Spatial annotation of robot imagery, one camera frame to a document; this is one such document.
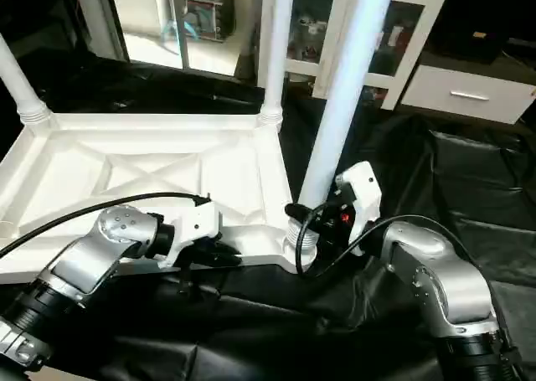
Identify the light blue metal frame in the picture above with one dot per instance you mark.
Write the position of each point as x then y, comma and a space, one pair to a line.
177, 21

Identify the black box yellow label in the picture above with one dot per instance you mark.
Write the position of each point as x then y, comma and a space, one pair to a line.
477, 21

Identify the white plastic table leg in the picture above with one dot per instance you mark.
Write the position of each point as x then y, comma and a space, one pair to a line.
21, 79
347, 88
276, 46

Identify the white glass-door cabinet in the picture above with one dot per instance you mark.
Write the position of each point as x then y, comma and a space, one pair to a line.
402, 38

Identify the dark storage box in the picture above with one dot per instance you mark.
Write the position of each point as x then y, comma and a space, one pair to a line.
208, 12

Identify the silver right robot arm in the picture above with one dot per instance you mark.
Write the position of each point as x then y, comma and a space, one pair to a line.
444, 289

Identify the white plastic table top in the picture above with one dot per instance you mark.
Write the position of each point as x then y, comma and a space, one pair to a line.
126, 163

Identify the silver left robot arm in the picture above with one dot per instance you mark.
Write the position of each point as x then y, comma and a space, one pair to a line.
84, 264

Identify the white drawer unit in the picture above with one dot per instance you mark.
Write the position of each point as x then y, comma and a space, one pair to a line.
469, 95

